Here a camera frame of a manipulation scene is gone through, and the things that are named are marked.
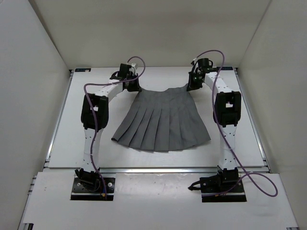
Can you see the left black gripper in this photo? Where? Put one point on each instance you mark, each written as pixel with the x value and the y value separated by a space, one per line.
pixel 136 88

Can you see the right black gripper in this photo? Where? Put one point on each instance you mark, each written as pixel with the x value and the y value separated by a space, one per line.
pixel 191 86

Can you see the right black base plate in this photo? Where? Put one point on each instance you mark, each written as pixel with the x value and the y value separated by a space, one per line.
pixel 225 186

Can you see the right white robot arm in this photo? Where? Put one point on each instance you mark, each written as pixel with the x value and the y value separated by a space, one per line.
pixel 226 113

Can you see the left corner label sticker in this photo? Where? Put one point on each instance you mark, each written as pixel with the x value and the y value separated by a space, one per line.
pixel 82 70

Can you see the corner label sticker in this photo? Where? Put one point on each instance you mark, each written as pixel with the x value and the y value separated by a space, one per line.
pixel 227 68
pixel 82 70

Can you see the grey pleated skirt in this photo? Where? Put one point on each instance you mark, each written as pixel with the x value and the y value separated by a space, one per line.
pixel 162 122

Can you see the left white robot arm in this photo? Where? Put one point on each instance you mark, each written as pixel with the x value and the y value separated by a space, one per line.
pixel 95 111

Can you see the right corner label sticker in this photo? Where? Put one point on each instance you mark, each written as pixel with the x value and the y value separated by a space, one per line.
pixel 227 68

